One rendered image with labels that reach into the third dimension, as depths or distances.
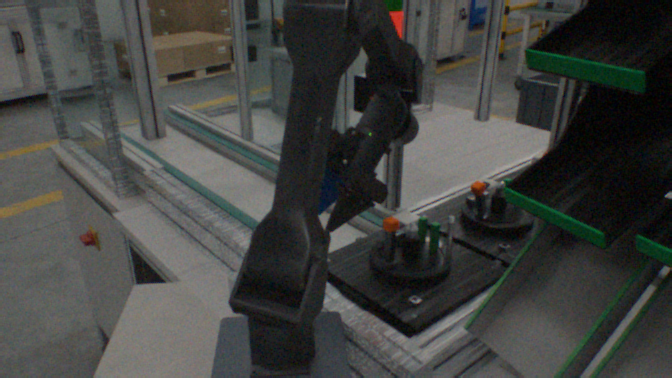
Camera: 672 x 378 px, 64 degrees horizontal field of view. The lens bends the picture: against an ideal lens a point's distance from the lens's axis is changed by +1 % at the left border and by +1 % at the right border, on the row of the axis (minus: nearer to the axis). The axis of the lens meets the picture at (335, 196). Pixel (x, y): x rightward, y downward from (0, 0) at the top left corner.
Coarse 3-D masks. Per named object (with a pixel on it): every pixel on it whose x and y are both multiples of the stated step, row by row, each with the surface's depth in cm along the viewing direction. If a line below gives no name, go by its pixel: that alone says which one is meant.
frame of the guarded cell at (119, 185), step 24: (432, 0) 194; (96, 24) 122; (432, 24) 197; (96, 48) 124; (432, 48) 201; (48, 72) 164; (96, 72) 126; (432, 72) 205; (48, 96) 168; (96, 96) 130; (432, 96) 210; (120, 144) 135; (96, 168) 151; (120, 168) 138; (120, 192) 139
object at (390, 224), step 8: (384, 224) 84; (392, 224) 83; (400, 224) 85; (392, 232) 84; (384, 240) 86; (392, 240) 85; (384, 248) 86; (392, 248) 86; (384, 256) 87; (392, 256) 86
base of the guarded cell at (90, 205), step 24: (216, 120) 202; (72, 168) 161; (72, 192) 171; (96, 192) 148; (72, 216) 182; (96, 216) 156; (96, 240) 162; (120, 240) 143; (96, 264) 174; (120, 264) 150; (96, 288) 186; (120, 288) 158; (96, 312) 198; (120, 312) 167
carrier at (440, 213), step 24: (432, 216) 108; (456, 216) 108; (480, 216) 102; (504, 216) 103; (528, 216) 104; (456, 240) 100; (480, 240) 99; (504, 240) 99; (528, 240) 99; (504, 264) 93
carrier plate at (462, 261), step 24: (360, 240) 99; (336, 264) 92; (360, 264) 92; (456, 264) 92; (480, 264) 92; (360, 288) 85; (384, 288) 85; (408, 288) 85; (432, 288) 85; (456, 288) 85; (480, 288) 86; (384, 312) 81; (408, 312) 80; (432, 312) 80
